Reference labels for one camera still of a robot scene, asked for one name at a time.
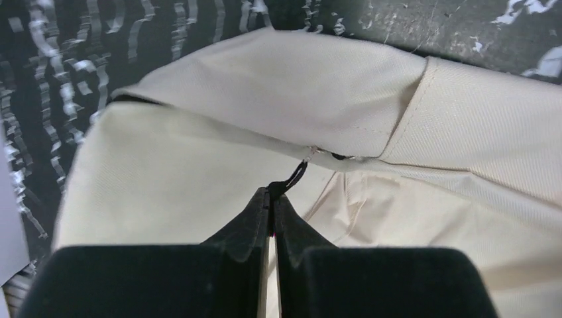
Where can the beige canvas student bag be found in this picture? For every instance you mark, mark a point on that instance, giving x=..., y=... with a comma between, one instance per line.
x=404, y=150

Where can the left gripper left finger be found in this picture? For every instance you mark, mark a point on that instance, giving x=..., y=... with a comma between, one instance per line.
x=223, y=276

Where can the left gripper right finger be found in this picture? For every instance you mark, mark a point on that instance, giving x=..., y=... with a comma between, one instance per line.
x=318, y=279

